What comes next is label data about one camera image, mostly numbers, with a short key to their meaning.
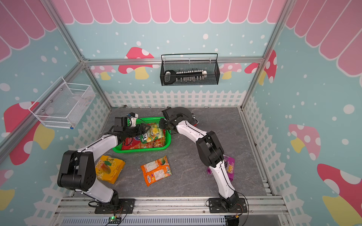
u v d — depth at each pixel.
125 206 0.74
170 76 0.89
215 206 0.74
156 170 0.85
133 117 0.84
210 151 0.56
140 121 0.81
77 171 0.46
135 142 0.92
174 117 0.77
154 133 0.94
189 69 0.92
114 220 0.73
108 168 0.83
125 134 0.76
